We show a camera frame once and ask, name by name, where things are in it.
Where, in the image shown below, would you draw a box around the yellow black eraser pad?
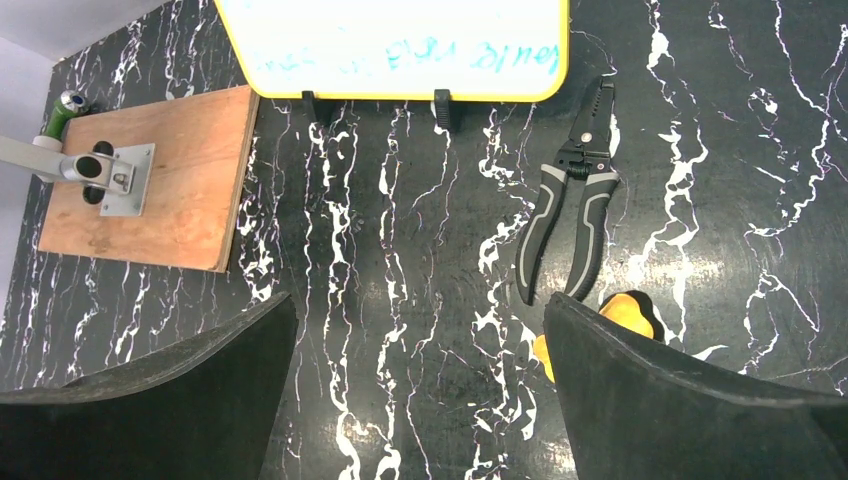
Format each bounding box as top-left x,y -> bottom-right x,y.
532,290 -> 665,383

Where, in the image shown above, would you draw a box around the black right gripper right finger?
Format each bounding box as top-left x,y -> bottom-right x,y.
544,294 -> 847,479

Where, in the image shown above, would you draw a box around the grey metal stand bracket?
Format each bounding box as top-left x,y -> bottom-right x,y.
1,136 -> 156,217

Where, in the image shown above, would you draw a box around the yellow-framed whiteboard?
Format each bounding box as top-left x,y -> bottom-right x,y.
217,0 -> 570,103

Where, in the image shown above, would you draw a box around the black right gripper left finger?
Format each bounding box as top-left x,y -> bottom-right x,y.
1,293 -> 299,479

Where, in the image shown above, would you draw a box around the black grey wire stripper pliers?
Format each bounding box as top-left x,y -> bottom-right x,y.
514,75 -> 621,307

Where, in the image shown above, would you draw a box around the plywood board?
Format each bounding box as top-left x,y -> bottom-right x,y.
38,86 -> 259,273

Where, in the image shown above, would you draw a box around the green white cylinder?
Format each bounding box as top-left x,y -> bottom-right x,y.
32,90 -> 90,152

